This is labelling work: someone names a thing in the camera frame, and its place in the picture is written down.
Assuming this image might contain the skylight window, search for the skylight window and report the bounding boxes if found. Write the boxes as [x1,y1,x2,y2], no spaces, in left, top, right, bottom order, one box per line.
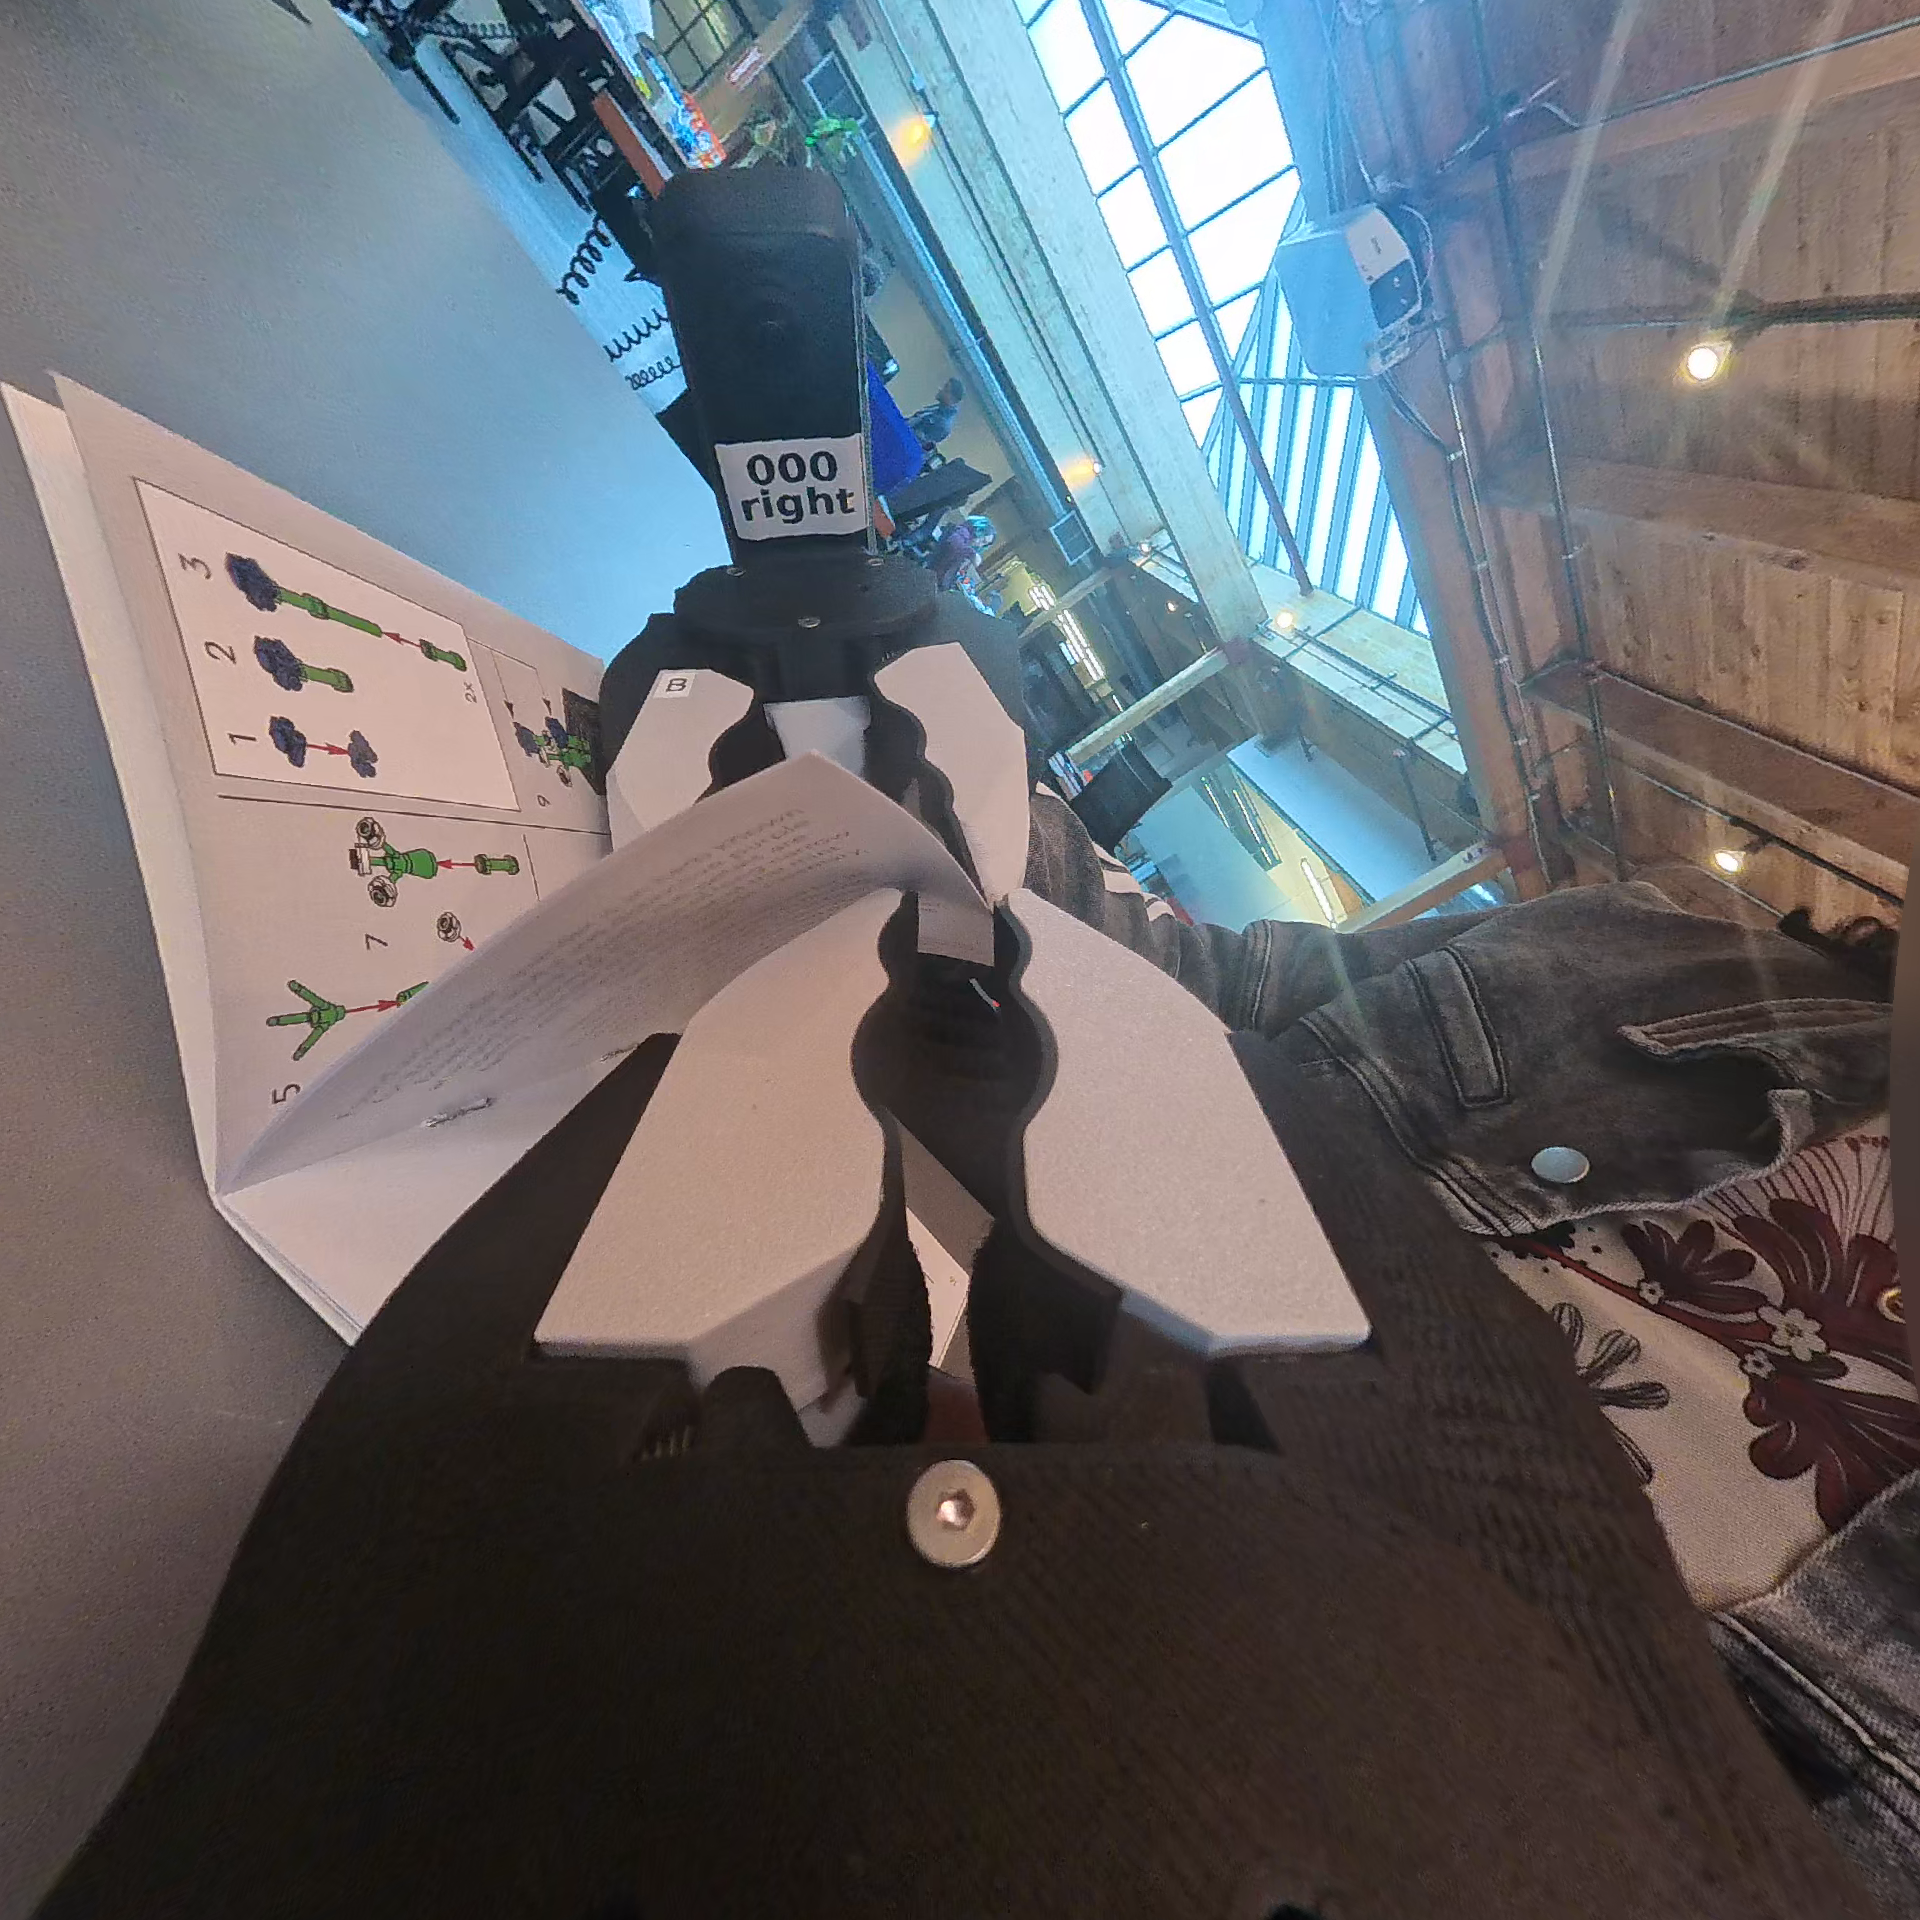
[1018,0,1444,640]

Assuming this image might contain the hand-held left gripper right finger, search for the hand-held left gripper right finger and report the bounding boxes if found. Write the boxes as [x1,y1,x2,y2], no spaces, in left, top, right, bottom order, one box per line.
[960,888,1373,1450]

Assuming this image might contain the black desk frames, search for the black desk frames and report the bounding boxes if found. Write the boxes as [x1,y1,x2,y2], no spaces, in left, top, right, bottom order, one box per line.
[326,0,670,203]

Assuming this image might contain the black coiled cable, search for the black coiled cable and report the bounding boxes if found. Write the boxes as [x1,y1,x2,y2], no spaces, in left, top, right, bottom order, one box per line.
[558,209,680,396]

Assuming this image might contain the blue plastic bin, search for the blue plastic bin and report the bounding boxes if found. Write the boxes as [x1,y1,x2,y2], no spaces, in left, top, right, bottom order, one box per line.
[866,374,932,518]

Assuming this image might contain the white ceiling-mounted device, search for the white ceiling-mounted device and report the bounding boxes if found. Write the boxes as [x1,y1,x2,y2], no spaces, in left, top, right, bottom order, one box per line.
[1276,202,1444,377]

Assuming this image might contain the floral print shirt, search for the floral print shirt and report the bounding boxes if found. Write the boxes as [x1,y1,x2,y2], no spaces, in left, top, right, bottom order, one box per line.
[1477,1124,1920,1613]

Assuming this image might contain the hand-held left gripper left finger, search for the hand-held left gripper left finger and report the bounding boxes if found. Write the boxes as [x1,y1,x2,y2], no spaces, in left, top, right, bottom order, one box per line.
[532,888,939,1450]

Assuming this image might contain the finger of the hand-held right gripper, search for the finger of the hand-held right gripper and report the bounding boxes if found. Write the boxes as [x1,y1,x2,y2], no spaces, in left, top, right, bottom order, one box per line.
[872,642,1037,910]
[604,662,771,836]

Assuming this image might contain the white lego instruction booklet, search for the white lego instruction booklet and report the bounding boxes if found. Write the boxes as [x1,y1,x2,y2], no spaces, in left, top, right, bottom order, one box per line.
[0,372,1004,1344]

